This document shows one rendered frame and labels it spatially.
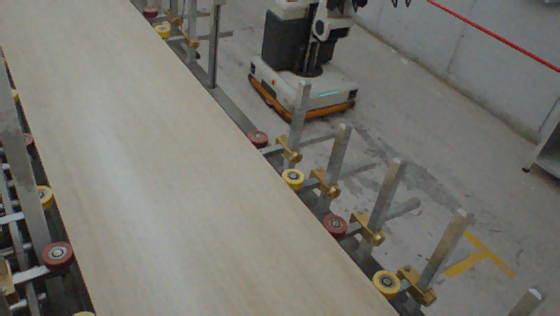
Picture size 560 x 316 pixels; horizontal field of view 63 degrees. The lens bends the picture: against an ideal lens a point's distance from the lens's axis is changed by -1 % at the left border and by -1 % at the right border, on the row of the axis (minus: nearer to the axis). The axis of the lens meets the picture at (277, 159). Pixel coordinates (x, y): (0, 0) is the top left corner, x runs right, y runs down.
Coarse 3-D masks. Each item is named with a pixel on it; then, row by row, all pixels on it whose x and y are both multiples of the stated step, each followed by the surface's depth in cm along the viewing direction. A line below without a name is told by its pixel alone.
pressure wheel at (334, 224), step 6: (330, 216) 153; (336, 216) 153; (324, 222) 150; (330, 222) 151; (336, 222) 150; (342, 222) 152; (330, 228) 149; (336, 228) 149; (342, 228) 149; (330, 234) 149; (336, 234) 148; (342, 234) 149
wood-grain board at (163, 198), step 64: (0, 0) 244; (64, 0) 254; (128, 0) 265; (64, 64) 204; (128, 64) 211; (64, 128) 170; (128, 128) 175; (192, 128) 180; (64, 192) 146; (128, 192) 150; (192, 192) 154; (256, 192) 158; (128, 256) 131; (192, 256) 134; (256, 256) 137; (320, 256) 140
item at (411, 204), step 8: (408, 200) 173; (416, 200) 174; (392, 208) 169; (400, 208) 169; (408, 208) 171; (416, 208) 175; (392, 216) 168; (352, 224) 160; (352, 232) 158; (336, 240) 155
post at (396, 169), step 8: (392, 160) 140; (400, 160) 139; (392, 168) 141; (400, 168) 139; (392, 176) 142; (400, 176) 142; (384, 184) 146; (392, 184) 143; (384, 192) 147; (392, 192) 146; (376, 200) 151; (384, 200) 148; (392, 200) 150; (376, 208) 152; (384, 208) 150; (376, 216) 153; (384, 216) 154; (368, 224) 158; (376, 224) 154; (360, 248) 165; (368, 248) 163
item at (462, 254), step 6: (456, 252) 159; (462, 252) 160; (468, 252) 160; (450, 258) 157; (456, 258) 157; (462, 258) 158; (450, 264) 155; (456, 264) 158; (420, 270) 151; (444, 270) 155; (402, 282) 146; (408, 282) 147; (402, 288) 145; (408, 288) 146; (396, 294) 143; (390, 300) 143
